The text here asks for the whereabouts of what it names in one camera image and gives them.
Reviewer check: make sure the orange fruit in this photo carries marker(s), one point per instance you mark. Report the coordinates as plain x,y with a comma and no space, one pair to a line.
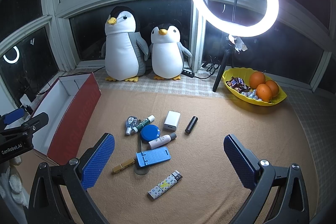
256,79
273,87
264,92

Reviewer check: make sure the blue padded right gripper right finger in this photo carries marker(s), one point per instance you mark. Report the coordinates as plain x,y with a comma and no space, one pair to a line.
290,204

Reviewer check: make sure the large plush penguin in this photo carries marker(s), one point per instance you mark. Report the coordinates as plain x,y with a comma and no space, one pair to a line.
126,52

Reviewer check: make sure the blue round lid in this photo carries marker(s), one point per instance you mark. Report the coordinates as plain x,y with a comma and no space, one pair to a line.
150,132

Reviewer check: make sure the small plush penguin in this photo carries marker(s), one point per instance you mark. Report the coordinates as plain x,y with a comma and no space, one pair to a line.
167,52

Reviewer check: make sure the blue plastic phone stand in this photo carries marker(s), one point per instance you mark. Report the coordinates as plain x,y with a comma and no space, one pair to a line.
155,156

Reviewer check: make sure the orange fruit right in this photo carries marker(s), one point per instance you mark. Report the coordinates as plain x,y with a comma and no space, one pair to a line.
273,87

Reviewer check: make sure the grey metal spoon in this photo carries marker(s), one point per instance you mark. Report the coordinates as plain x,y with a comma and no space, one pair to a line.
139,168

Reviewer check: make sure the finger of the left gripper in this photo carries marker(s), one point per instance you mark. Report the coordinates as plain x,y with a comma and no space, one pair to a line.
11,117
31,126

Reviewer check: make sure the blue correction tape dispenser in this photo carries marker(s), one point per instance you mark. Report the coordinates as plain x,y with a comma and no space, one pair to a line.
130,123

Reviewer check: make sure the orange fruit front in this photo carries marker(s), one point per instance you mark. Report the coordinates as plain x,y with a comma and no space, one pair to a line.
264,92

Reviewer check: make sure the black cylinder lipstick tube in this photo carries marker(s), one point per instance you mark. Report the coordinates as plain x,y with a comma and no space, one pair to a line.
191,124

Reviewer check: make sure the white usb charger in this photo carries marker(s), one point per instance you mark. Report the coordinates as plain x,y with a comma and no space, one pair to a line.
172,120

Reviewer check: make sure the checked white cloth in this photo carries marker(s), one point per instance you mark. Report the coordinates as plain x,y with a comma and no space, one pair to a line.
315,111

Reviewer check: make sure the wooden clothespin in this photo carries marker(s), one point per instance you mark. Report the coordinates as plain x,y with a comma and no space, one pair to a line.
123,165

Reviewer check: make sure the orange fruit rear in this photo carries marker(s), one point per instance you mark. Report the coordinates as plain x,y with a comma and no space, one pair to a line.
256,79

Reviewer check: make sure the yellow leaf-shaped fruit bowl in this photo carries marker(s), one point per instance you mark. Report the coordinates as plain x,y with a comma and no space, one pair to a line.
244,74

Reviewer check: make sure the green white lip balm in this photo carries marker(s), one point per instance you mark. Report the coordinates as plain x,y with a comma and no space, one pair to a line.
143,123

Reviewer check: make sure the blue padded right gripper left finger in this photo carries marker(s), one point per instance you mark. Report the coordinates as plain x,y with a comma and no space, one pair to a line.
47,203

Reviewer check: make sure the pink lotion bottle grey cap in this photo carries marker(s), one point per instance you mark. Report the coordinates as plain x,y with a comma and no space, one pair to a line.
162,140

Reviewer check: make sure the red white cardboard box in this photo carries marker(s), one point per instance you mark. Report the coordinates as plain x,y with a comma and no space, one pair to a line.
69,103

